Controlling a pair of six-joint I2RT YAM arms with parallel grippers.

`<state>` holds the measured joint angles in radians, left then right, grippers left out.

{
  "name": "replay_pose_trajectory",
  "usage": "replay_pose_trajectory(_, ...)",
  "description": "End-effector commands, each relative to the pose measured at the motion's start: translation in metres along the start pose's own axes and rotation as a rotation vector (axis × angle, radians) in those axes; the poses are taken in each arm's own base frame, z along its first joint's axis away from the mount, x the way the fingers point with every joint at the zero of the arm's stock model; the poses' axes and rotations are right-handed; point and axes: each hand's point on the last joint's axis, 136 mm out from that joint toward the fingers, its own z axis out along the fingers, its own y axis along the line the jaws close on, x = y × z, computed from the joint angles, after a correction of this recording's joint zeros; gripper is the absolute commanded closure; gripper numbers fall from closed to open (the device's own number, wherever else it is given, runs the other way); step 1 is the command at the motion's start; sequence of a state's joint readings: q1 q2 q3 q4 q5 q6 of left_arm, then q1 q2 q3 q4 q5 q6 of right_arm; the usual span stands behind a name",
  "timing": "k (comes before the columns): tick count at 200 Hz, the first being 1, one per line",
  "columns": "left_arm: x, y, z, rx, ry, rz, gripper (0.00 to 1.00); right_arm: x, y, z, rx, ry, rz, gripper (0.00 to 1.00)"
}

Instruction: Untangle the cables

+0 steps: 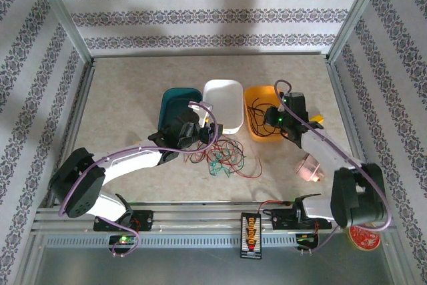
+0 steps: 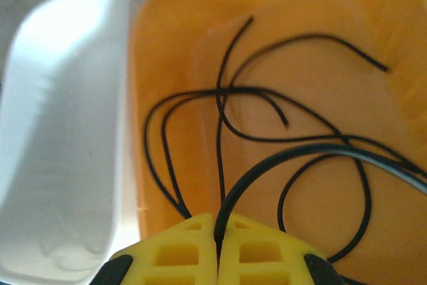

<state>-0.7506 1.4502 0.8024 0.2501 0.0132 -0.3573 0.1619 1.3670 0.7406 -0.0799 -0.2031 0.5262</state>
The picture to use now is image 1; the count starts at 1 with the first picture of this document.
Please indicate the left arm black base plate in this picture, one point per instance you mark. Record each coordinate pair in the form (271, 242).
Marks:
(146, 220)

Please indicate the aluminium frame post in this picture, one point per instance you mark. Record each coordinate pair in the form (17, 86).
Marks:
(358, 11)
(60, 11)

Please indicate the yellow plastic piece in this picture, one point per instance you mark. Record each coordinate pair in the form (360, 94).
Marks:
(317, 119)

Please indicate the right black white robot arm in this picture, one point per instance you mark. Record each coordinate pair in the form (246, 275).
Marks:
(320, 146)

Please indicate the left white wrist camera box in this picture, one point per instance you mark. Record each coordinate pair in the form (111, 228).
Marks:
(201, 111)

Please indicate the teal plastic bin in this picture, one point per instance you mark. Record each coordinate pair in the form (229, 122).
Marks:
(170, 104)

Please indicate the orange plastic bin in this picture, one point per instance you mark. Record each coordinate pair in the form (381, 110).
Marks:
(257, 93)

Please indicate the right small controller board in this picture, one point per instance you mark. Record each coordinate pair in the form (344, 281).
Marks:
(305, 241)

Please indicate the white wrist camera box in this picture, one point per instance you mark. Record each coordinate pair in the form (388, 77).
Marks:
(201, 111)
(280, 108)

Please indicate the left small controller board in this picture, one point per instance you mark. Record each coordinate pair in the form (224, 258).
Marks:
(122, 240)

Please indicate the clear pink plastic cup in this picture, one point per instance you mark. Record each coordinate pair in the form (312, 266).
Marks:
(308, 168)

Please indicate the small controller board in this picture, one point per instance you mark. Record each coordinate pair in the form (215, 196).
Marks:
(305, 241)
(122, 240)

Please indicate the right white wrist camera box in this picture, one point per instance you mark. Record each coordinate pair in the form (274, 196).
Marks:
(280, 108)

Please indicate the aluminium frame rail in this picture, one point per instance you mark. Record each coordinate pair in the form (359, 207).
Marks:
(200, 218)

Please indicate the white plastic bin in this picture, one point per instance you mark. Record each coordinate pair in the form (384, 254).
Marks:
(221, 104)

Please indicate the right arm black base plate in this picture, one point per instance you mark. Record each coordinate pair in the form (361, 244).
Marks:
(283, 220)

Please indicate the black power distribution board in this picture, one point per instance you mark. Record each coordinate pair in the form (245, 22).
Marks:
(251, 235)

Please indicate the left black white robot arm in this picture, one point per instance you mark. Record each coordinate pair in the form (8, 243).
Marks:
(126, 161)

